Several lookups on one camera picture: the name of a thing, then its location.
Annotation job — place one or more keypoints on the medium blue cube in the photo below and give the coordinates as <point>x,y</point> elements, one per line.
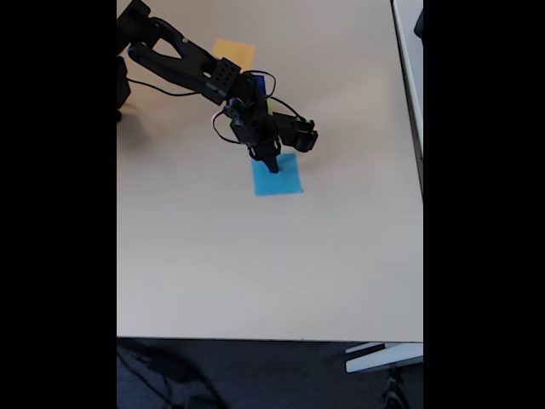
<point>260,83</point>

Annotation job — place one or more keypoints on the blue paper square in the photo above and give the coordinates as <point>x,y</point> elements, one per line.
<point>281,181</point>

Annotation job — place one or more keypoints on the pale orange paper square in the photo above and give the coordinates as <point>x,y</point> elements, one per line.
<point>238,49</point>

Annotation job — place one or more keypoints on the extra large blue cube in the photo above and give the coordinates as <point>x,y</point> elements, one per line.
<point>270,107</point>

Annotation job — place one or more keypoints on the dark object on desk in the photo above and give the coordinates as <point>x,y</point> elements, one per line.
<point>420,23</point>

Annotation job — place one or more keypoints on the white table foot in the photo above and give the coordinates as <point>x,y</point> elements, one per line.
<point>383,360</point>

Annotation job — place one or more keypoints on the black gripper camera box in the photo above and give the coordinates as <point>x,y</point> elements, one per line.
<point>298,134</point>

